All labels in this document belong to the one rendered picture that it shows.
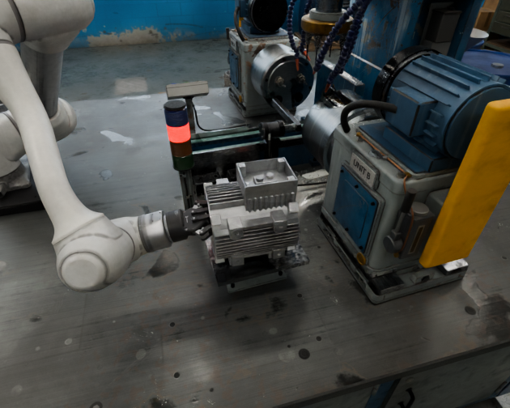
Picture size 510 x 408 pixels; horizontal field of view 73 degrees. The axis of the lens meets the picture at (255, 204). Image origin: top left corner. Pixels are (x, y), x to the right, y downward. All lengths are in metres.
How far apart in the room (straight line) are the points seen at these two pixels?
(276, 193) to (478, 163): 0.39
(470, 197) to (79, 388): 0.91
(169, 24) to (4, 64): 5.99
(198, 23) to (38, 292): 6.11
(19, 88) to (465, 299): 1.18
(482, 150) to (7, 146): 1.38
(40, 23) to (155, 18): 5.85
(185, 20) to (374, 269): 6.22
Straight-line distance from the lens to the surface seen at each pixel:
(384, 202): 0.84
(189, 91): 1.52
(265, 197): 0.77
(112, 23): 6.84
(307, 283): 1.00
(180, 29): 6.85
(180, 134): 0.97
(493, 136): 0.74
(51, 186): 0.73
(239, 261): 0.82
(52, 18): 0.99
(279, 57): 1.57
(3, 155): 1.48
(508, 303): 1.17
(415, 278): 1.02
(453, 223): 0.85
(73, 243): 0.66
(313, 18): 1.33
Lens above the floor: 1.58
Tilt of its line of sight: 39 degrees down
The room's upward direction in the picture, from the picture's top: straight up
